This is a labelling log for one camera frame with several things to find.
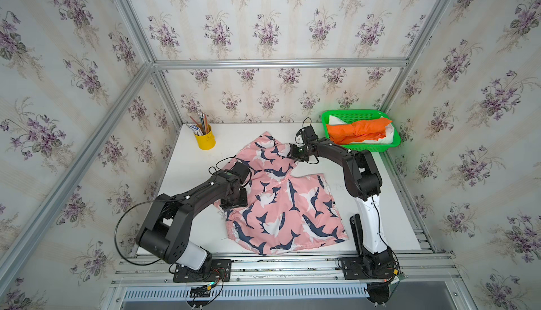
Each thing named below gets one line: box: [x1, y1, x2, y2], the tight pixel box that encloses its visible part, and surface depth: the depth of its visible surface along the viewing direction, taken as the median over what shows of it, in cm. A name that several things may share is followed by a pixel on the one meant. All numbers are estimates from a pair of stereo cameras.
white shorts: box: [328, 114, 395, 144], surface depth 107 cm
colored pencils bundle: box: [188, 111, 210, 135], surface depth 105 cm
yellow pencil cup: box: [194, 124, 217, 151], surface depth 111 cm
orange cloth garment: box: [326, 117, 393, 144], surface depth 107 cm
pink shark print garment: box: [214, 131, 349, 256], surface depth 88 cm
